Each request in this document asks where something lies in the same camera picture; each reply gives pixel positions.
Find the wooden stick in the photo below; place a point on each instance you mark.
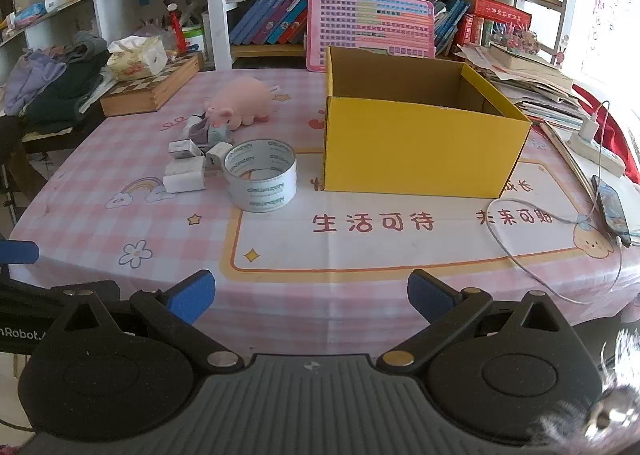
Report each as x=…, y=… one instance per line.
x=570, y=160

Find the yellow cardboard box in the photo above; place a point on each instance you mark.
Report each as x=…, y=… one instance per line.
x=425, y=150

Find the red cloth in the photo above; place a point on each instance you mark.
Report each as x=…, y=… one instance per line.
x=615, y=130

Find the white box red label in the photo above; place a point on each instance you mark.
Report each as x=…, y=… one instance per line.
x=182, y=149

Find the floral tissue box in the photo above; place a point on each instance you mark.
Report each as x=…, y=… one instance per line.
x=137, y=57

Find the red book box set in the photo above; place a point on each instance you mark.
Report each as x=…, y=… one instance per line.
x=495, y=17

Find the purple grey toy truck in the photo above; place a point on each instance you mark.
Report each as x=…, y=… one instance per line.
x=215, y=132

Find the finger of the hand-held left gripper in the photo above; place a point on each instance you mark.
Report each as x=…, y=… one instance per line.
x=45, y=292
x=17, y=252

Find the red marker toy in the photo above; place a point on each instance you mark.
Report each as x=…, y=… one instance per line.
x=175, y=27

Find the white power strip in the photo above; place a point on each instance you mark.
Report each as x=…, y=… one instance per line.
x=600, y=155

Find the pink checked tablecloth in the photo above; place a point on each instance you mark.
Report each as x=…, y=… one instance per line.
x=150, y=235

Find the white charger block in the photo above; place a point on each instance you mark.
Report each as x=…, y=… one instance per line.
x=184, y=176

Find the wall poster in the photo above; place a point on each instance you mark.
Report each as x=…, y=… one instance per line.
x=612, y=10

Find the row of thin blue books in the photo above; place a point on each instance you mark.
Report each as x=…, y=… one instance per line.
x=450, y=25

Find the fluffy grey fur trim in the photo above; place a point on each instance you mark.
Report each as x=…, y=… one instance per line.
x=600, y=415

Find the stack of books and papers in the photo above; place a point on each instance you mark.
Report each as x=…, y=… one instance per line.
x=525, y=80

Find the row of colourful books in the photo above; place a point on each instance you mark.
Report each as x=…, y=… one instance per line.
x=275, y=15

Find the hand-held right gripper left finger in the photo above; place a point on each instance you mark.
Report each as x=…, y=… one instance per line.
x=192, y=300

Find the grey garment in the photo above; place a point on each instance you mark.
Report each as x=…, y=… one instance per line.
x=82, y=47

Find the white plug adapter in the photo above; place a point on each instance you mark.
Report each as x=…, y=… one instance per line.
x=588, y=129

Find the white green jar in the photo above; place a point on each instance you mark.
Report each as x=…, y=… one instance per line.
x=194, y=39

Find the wooden chessboard box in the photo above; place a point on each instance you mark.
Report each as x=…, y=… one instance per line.
x=150, y=90

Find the blue packet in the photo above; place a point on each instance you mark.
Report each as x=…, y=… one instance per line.
x=27, y=15

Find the clear tape roll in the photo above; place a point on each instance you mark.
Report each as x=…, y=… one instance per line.
x=260, y=175

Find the dark green garment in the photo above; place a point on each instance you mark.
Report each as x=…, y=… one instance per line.
x=65, y=90

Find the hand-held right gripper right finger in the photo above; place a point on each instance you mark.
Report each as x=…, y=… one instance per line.
x=430, y=295

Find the purple garment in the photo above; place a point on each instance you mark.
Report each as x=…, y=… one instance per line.
x=30, y=80

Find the pink plush pig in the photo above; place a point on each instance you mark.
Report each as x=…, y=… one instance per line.
x=240, y=100

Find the white plastic bottle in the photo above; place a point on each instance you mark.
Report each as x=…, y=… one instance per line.
x=192, y=122

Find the smartphone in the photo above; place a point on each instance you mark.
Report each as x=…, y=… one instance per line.
x=611, y=207

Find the pink chart board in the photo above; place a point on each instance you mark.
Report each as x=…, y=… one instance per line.
x=370, y=25

